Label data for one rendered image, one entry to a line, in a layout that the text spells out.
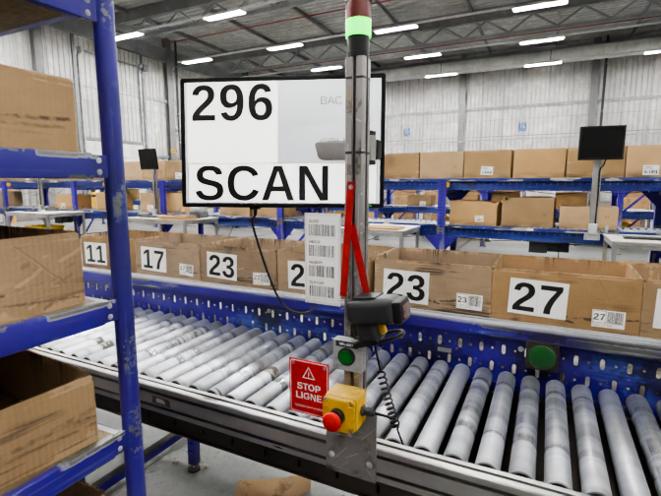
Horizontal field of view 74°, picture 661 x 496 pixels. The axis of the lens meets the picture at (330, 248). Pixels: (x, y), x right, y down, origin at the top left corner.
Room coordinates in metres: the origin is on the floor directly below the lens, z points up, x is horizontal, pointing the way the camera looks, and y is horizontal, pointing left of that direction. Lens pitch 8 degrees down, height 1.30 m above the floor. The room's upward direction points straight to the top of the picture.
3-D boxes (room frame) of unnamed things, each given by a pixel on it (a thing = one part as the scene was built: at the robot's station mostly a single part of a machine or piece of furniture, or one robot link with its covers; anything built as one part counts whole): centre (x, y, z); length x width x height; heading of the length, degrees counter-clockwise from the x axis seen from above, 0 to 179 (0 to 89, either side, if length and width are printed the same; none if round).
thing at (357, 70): (0.91, -0.05, 1.11); 0.12 x 0.05 x 0.88; 64
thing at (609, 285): (1.38, -0.74, 0.96); 0.39 x 0.29 x 0.17; 64
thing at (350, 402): (0.84, -0.06, 0.84); 0.15 x 0.09 x 0.07; 64
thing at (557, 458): (0.97, -0.54, 0.72); 0.52 x 0.05 x 0.05; 154
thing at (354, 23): (0.91, -0.05, 1.62); 0.05 x 0.05 x 0.06
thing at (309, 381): (0.92, 0.02, 0.85); 0.16 x 0.01 x 0.13; 64
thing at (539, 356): (1.20, -0.61, 0.81); 0.07 x 0.01 x 0.07; 64
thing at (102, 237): (2.26, 1.03, 0.97); 0.39 x 0.29 x 0.17; 64
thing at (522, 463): (1.00, -0.48, 0.72); 0.52 x 0.05 x 0.05; 154
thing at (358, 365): (0.88, -0.04, 0.95); 0.07 x 0.03 x 0.07; 64
